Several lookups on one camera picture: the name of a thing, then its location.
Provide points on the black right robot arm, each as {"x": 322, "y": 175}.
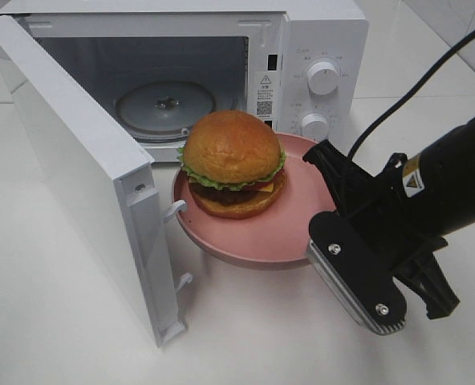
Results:
{"x": 438, "y": 184}

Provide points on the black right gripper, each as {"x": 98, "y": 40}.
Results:
{"x": 373, "y": 207}

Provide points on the white microwave door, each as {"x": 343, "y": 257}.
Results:
{"x": 101, "y": 175}

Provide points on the toy hamburger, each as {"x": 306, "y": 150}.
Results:
{"x": 234, "y": 164}

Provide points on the lower white timer knob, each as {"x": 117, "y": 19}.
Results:
{"x": 314, "y": 126}

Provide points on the white microwave oven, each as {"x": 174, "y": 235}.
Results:
{"x": 251, "y": 55}

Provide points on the upper white power knob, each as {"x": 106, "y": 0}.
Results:
{"x": 322, "y": 77}

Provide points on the pink round plate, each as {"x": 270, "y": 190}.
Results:
{"x": 276, "y": 238}

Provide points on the glass microwave turntable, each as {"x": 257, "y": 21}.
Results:
{"x": 165, "y": 107}

